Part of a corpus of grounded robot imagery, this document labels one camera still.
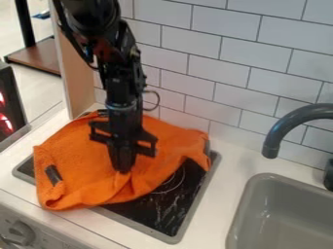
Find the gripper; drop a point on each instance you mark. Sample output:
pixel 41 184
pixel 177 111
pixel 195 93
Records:
pixel 123 128

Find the orange cloth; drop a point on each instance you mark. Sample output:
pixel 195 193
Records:
pixel 82 171

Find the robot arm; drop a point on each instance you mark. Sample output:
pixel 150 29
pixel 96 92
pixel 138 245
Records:
pixel 108 39

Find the toy stove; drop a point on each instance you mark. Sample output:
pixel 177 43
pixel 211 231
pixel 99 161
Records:
pixel 169 204

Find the wooden board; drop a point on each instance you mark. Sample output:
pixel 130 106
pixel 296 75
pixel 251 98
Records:
pixel 76 81

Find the black computer case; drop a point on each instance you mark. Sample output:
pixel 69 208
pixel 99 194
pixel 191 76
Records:
pixel 8 107

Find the brown wooden table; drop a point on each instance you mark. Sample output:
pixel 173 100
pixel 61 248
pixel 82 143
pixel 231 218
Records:
pixel 37 55

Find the tap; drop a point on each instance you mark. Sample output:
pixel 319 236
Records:
pixel 286 121

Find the toy sink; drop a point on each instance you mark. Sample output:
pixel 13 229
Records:
pixel 286 217

